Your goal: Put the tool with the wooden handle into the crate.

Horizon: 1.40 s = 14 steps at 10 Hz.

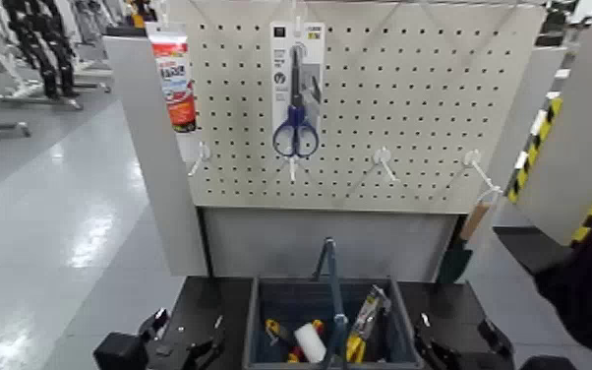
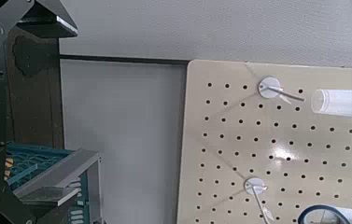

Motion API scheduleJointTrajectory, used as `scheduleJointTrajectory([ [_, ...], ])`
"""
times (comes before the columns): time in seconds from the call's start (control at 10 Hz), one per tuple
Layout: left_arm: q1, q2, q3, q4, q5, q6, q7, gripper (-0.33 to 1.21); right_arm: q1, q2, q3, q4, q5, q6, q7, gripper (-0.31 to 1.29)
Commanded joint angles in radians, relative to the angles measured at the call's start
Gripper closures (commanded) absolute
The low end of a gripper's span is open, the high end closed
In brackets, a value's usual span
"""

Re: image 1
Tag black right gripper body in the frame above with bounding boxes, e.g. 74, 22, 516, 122
455, 342, 516, 370

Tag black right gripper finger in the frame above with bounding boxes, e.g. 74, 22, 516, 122
477, 317, 515, 357
415, 312, 460, 370

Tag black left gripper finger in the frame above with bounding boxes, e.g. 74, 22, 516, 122
187, 315, 226, 370
140, 309, 171, 339

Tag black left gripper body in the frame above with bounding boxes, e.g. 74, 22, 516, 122
146, 339, 192, 370

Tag wooden handle green trowel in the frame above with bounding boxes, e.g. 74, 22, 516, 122
435, 185, 503, 285

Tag white paint roller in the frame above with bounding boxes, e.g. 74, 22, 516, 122
294, 322, 327, 364

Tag grey display side panel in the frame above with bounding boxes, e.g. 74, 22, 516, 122
103, 35, 209, 278

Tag grey partition with hazard tape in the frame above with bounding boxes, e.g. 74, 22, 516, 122
506, 0, 592, 245

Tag red white glue tube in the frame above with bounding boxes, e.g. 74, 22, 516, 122
146, 23, 198, 134

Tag blue scissors on card package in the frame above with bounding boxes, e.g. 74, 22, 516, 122
269, 20, 326, 158

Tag beige perforated pegboard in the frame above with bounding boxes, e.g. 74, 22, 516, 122
169, 0, 548, 216

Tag black humanoid robot on stand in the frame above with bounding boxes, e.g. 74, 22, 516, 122
1, 0, 81, 99

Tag yellow black object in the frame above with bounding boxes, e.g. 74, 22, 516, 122
129, 0, 148, 29

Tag grey robot on stand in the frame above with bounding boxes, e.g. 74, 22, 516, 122
71, 0, 124, 47

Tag black equipment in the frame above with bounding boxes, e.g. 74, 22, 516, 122
535, 0, 581, 47

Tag grey blue crate with handle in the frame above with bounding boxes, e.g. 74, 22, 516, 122
241, 237, 426, 370

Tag yellow black handled pliers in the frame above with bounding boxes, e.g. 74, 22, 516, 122
265, 318, 297, 347

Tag packaged yellow handled tool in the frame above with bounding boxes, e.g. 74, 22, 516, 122
346, 284, 392, 364

